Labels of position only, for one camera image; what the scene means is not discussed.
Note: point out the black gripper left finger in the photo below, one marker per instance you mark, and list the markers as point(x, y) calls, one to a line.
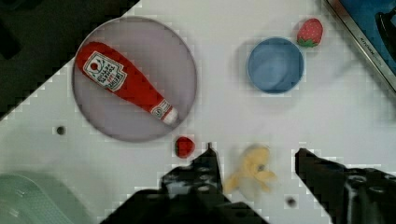
point(197, 184)

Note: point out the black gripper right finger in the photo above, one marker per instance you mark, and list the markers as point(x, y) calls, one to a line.
point(348, 195)

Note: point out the black toaster oven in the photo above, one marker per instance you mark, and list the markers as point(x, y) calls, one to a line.
point(371, 25)

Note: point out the small red toy strawberry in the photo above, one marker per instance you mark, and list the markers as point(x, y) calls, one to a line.
point(184, 146)

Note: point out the grey round plate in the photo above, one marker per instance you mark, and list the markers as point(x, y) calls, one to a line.
point(162, 56)

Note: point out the red plush ketchup bottle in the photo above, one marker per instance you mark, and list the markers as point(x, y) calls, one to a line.
point(112, 71)

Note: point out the blue bowl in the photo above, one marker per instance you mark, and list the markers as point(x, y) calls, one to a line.
point(275, 65)

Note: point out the green colander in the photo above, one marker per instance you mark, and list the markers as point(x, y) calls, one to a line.
point(33, 198)

